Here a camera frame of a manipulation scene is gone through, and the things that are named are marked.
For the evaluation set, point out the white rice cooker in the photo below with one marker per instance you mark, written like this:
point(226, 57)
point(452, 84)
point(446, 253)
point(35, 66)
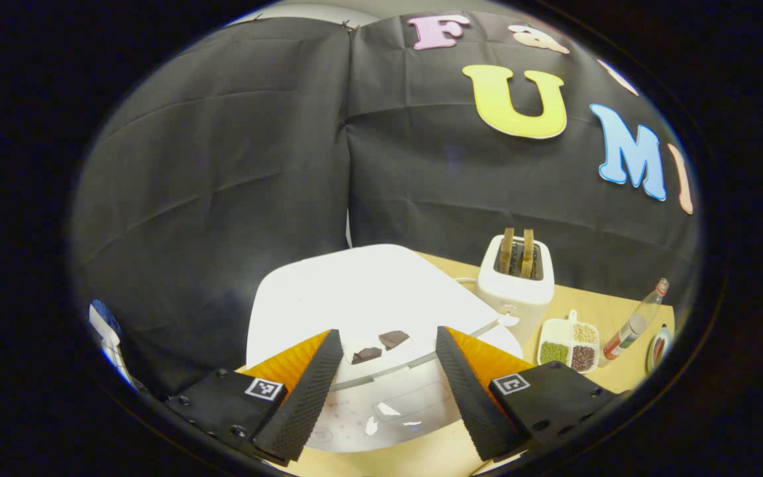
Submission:
point(368, 298)

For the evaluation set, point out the clear plastic water bottle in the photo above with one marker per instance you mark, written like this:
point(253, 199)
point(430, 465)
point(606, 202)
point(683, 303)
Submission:
point(633, 324)

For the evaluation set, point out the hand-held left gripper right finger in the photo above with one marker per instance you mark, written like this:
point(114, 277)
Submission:
point(474, 404)

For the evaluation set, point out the light green plate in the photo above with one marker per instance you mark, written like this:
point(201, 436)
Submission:
point(660, 331)

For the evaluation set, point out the white toaster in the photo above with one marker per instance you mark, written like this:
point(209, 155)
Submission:
point(514, 298)

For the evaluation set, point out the reddish brown meat slice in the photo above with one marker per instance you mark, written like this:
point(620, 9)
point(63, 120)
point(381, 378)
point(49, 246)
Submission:
point(658, 350)

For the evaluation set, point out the black backdrop cloth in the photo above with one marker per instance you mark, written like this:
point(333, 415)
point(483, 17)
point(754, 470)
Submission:
point(222, 199)

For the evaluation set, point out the brown toast slice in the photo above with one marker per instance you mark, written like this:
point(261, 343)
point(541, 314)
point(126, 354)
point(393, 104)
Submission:
point(528, 255)
point(507, 252)

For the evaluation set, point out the white divided bean dish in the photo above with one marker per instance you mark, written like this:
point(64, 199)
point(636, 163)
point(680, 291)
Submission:
point(567, 338)

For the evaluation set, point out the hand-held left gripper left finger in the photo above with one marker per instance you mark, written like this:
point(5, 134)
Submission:
point(302, 404)

